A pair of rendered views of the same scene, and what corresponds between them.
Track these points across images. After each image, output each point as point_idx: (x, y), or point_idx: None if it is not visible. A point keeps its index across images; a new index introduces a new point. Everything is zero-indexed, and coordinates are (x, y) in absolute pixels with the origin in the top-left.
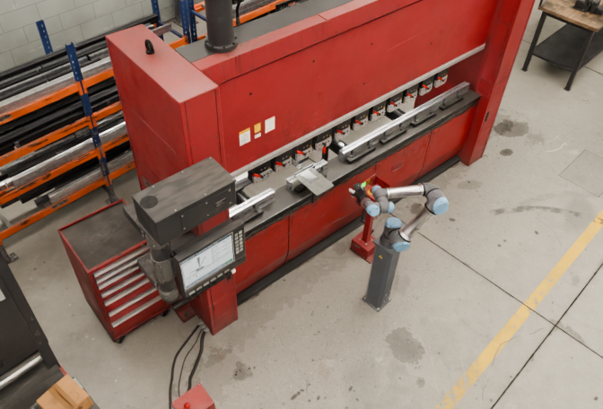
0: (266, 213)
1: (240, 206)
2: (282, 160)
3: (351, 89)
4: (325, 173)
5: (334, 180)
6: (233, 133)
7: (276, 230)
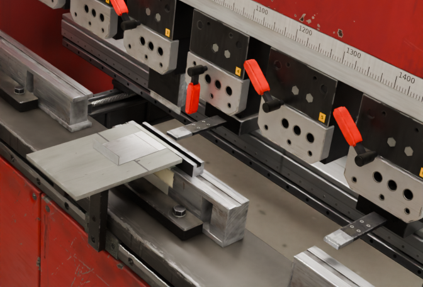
0: (21, 116)
1: (22, 50)
2: None
3: None
4: (207, 241)
5: (167, 261)
6: None
7: (14, 201)
